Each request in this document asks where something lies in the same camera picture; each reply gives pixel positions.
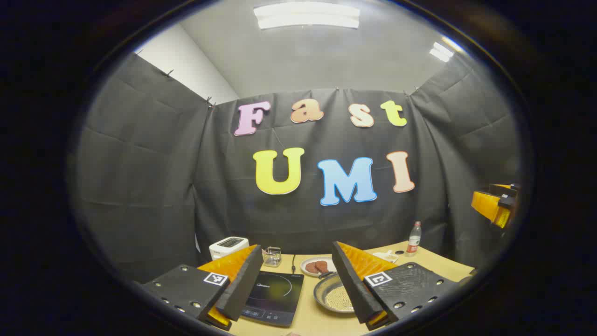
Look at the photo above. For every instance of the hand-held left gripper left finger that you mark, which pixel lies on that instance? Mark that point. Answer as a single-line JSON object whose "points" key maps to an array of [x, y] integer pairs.
{"points": [[242, 284]]}

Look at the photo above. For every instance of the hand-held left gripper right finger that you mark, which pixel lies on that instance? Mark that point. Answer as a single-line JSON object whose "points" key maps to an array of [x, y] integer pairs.
{"points": [[352, 289]]}

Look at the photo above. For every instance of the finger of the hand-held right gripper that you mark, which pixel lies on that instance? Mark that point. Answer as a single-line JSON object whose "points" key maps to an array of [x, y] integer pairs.
{"points": [[487, 205]]}

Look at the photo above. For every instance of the black induction cooktop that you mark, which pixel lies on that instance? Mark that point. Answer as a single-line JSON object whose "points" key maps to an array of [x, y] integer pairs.
{"points": [[275, 294]]}

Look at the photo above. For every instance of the pile of soybeans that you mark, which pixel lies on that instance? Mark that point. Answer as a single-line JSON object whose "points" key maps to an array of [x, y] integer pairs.
{"points": [[339, 299]]}

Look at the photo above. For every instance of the white toaster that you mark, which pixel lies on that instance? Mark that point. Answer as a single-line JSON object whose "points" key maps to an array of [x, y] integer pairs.
{"points": [[226, 247]]}

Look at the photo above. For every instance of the red meat slice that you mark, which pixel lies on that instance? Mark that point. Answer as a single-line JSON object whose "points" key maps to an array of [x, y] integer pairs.
{"points": [[317, 267]]}

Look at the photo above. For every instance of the white divided dish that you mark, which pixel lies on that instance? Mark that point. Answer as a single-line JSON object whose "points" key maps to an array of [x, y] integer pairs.
{"points": [[386, 256]]}

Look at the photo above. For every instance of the white oval plate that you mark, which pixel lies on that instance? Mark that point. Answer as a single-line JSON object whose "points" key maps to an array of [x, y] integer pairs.
{"points": [[305, 270]]}

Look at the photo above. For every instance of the clear water bottle red label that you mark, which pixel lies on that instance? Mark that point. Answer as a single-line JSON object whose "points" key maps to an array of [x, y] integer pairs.
{"points": [[413, 242]]}

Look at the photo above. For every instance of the black backdrop cloth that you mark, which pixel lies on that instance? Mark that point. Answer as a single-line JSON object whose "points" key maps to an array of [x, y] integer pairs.
{"points": [[163, 186]]}

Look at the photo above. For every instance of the small ceiling light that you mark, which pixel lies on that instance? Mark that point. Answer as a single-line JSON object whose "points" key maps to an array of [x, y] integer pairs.
{"points": [[440, 51]]}

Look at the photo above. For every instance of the long ceiling light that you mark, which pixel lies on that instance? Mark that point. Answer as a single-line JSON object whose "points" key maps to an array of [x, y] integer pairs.
{"points": [[305, 16]]}

